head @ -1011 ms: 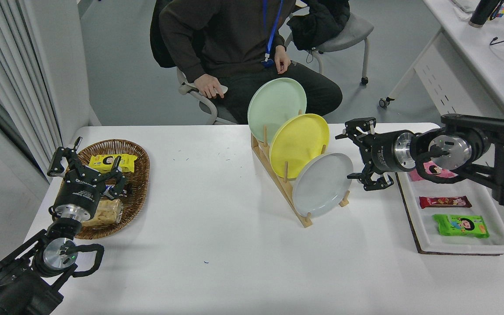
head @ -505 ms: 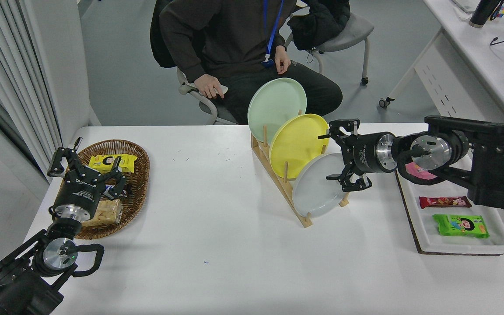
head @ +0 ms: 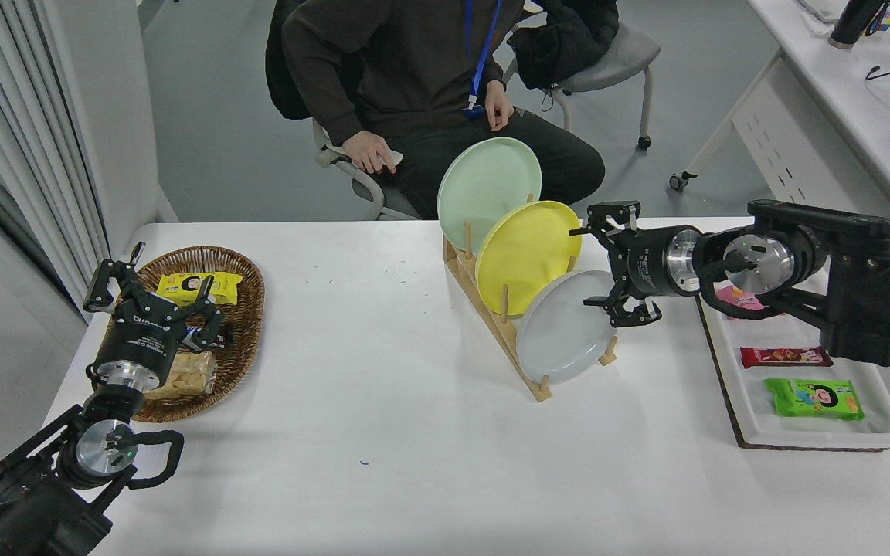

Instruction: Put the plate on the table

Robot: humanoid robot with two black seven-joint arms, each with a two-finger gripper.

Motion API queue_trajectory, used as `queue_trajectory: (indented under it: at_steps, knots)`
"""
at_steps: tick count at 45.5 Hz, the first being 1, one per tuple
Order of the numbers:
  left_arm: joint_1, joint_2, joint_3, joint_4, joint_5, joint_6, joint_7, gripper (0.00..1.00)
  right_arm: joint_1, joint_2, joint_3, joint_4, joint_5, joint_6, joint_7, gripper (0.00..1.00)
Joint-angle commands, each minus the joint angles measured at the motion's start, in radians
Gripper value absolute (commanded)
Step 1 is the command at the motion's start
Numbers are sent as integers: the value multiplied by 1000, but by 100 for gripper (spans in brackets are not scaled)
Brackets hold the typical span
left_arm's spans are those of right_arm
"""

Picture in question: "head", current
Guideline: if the person's left hand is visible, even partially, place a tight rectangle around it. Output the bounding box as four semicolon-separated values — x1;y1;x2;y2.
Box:
485;80;515;133

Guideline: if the cream office chair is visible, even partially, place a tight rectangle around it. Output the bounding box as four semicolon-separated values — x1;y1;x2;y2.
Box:
314;116;423;222

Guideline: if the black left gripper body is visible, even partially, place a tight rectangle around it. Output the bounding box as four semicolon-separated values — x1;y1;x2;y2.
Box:
95;307;188;371

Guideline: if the black flask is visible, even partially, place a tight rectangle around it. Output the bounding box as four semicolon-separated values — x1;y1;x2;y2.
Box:
829;0;890;50

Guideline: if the blue lanyard badge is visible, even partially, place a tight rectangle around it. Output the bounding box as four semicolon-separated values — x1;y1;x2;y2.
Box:
462;0;504;121

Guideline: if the red snack bar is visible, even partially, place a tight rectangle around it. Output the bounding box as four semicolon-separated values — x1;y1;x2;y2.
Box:
739;346;834;369

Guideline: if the brown wicker basket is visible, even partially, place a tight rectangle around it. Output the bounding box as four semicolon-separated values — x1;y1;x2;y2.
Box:
107;246;266;424

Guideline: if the white side desk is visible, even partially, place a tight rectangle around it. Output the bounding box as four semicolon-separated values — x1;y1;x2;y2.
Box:
669;0;890;433

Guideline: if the dark snack bar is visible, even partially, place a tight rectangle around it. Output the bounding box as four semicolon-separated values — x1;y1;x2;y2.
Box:
181;323;234;350

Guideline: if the grey chair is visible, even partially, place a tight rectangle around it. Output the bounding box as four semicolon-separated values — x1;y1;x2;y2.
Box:
545;22;662;152

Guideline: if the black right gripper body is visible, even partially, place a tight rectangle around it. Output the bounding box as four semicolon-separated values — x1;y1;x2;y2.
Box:
607;225;674;299

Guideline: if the person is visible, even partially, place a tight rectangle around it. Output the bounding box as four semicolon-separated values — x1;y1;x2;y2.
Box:
281;0;606;221

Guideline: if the yellow snack packet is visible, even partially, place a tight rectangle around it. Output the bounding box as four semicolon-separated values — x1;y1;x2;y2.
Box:
156;271;243;306

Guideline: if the yellow plate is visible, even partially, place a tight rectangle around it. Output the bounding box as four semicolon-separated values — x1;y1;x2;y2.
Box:
475;201;583;316

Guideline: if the grey plate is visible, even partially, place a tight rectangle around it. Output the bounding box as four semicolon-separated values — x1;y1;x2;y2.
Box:
515;269;625;385

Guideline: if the pale green plate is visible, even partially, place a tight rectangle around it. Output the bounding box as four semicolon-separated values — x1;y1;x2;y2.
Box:
437;137;543;254

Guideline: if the white tray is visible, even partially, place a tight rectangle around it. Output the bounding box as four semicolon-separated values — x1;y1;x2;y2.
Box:
692;287;890;451

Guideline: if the pink snack packet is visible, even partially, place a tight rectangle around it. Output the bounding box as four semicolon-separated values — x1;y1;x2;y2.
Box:
715;284;767;320

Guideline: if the wooden plate rack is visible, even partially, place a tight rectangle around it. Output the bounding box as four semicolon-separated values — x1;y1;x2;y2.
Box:
443;193;620;403

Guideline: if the black puffer jacket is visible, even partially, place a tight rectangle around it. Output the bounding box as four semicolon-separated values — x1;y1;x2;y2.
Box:
508;0;620;90

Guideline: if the green snack packet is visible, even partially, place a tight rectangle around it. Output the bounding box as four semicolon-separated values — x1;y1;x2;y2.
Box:
763;377;865;421

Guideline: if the clear bag of crackers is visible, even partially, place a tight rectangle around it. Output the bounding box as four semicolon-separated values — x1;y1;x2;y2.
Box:
144;350;218;401

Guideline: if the person's right hand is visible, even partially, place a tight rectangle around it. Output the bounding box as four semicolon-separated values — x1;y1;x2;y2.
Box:
343;130;400;176

